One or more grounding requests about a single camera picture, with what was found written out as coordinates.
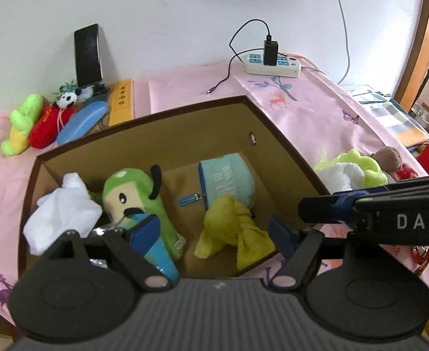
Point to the white power strip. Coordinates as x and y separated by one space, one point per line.
258 68

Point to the yellow-green knotted towel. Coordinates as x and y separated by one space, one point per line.
221 223

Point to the black phone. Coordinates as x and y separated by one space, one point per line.
88 55

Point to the brown cardboard box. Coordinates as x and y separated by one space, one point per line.
218 128

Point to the panda plush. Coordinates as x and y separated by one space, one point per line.
67 99

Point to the plaid cloth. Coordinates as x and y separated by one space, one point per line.
393 117

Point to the yellow wooden box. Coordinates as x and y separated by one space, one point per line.
121 98

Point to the wooden door frame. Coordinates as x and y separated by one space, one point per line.
424 25

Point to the white cloth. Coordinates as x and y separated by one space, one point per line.
64 208

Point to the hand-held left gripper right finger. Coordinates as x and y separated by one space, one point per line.
279 234

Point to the metal pot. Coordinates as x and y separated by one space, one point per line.
424 115

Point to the black charger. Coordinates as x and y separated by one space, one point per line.
270 53

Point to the green and yellow plush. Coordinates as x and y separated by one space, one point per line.
26 113

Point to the green plush toy with face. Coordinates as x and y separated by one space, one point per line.
126 186

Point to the yellow-green fluffy plush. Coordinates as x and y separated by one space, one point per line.
373 168

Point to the pink printed tablecloth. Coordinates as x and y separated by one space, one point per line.
199 84

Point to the teal round pouch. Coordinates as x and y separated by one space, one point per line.
229 179

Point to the red plush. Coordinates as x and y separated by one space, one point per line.
44 128

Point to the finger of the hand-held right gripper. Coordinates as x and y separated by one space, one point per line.
322 209

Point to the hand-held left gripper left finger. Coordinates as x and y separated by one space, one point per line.
145 234

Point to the brown teddy bear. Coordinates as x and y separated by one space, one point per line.
389 157

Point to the white fluffy plush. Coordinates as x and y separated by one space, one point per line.
342 177

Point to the blue glasses case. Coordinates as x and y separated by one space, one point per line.
82 120

